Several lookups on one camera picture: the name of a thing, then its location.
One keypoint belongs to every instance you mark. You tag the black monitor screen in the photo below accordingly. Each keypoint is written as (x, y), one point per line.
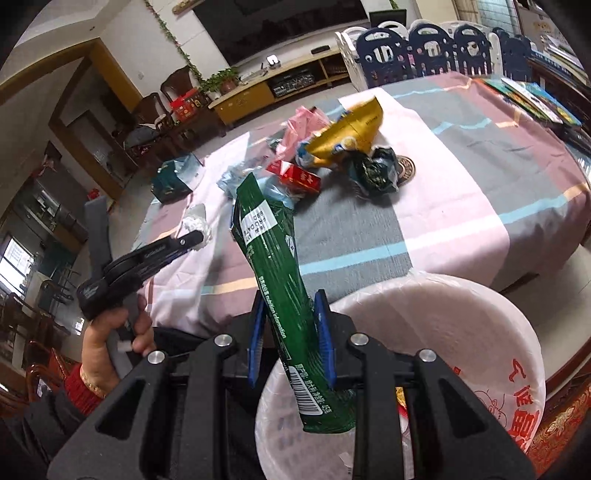
(385, 18)

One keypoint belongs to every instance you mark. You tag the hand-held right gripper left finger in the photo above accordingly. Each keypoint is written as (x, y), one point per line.
(256, 344)

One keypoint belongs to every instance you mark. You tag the round brown emblem coaster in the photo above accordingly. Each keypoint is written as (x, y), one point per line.
(407, 168)

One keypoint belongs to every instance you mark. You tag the small white tube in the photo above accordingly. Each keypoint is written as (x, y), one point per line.
(196, 219)

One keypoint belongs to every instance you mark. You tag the person's left hand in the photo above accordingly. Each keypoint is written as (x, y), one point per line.
(98, 353)

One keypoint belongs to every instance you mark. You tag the black television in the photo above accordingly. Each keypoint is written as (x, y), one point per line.
(277, 27)

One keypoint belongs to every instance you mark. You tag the pink plastic bag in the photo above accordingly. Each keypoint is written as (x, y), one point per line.
(298, 131)

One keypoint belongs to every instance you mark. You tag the blue white playpen fence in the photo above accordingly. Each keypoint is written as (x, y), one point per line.
(383, 50)

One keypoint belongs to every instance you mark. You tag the light blue plastic wrapper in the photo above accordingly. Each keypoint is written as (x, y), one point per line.
(231, 177)

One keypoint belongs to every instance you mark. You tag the green snack packet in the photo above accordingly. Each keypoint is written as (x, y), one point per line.
(272, 258)

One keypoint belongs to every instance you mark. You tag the dark green crumpled packet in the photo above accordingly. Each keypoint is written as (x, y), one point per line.
(371, 175)

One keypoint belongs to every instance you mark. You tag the yellow wooden television cabinet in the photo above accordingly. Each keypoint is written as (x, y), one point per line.
(244, 99)

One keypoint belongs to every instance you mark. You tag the plaid pink grey tablecloth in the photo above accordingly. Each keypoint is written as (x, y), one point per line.
(438, 207)

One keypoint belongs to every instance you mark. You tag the dark wooden armchair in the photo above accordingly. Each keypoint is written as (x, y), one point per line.
(147, 108)
(178, 78)

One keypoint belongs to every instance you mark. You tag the wooden chair floral cushion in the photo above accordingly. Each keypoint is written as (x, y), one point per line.
(558, 434)
(48, 367)

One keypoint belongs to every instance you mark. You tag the small white desk clock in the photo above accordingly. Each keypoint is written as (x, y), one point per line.
(273, 60)

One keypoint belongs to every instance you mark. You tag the potted green plant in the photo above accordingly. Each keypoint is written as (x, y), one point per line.
(226, 83)

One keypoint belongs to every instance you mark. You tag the red white cigarette pack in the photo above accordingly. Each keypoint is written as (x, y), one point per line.
(300, 177)

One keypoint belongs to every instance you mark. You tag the black set-top box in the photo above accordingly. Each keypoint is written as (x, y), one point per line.
(320, 48)

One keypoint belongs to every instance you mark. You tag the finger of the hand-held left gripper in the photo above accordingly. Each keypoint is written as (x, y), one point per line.
(96, 230)
(187, 240)

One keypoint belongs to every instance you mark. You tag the yellow snack bag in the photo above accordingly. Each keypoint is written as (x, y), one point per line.
(351, 134)

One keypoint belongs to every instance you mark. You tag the pile of books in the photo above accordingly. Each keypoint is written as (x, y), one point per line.
(561, 48)

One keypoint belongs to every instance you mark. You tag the person's left forearm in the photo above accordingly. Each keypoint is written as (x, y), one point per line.
(78, 392)

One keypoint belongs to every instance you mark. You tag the dark green carton box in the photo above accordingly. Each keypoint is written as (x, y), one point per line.
(171, 182)

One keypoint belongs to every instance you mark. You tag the red gift box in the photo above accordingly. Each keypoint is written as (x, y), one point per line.
(187, 108)

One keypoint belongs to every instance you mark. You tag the dark wooden side desk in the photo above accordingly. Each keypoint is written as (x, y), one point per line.
(568, 92)

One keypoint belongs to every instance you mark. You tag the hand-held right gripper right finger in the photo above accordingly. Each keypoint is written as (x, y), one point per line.
(323, 344)

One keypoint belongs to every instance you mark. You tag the stack of picture books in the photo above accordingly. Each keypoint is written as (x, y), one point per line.
(531, 97)

